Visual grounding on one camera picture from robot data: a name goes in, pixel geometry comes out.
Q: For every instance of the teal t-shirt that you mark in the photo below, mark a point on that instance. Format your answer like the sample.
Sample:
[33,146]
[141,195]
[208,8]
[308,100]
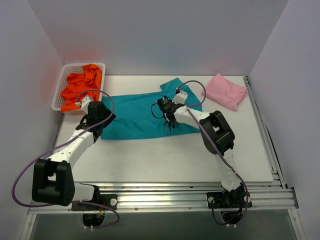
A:
[135,116]

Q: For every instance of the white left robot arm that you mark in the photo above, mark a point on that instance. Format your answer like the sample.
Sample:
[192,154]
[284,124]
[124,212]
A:
[53,181]

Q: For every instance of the orange crumpled t-shirt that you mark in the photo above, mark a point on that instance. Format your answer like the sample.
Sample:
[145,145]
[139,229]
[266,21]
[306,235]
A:
[90,78]

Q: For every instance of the pink folded t-shirt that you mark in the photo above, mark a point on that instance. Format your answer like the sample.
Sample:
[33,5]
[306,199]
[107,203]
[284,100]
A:
[224,92]

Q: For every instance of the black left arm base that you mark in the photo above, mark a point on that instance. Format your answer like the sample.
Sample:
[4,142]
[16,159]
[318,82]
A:
[102,203]

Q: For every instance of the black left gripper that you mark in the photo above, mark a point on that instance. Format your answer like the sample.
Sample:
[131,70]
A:
[83,122]

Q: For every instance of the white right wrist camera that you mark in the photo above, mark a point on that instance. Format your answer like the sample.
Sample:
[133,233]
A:
[180,96]

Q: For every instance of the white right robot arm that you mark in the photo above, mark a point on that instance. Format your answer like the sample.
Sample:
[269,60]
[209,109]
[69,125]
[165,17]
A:
[216,133]

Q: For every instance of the aluminium side rail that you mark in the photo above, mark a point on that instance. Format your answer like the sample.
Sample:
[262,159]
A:
[265,136]

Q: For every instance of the white plastic basket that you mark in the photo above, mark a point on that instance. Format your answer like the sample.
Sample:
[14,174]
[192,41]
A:
[57,100]

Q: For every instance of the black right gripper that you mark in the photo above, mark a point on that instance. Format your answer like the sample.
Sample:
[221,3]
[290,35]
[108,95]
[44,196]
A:
[169,116]

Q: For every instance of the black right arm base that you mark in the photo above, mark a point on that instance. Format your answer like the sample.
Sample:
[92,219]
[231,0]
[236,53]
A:
[228,208]

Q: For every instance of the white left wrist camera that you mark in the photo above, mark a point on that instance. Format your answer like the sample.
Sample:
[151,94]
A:
[84,103]

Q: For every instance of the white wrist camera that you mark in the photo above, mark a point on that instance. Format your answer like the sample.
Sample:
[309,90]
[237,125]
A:
[180,96]
[84,103]

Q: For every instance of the aluminium front rail frame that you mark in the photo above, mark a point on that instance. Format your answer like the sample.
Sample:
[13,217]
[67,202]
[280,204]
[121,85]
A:
[173,211]

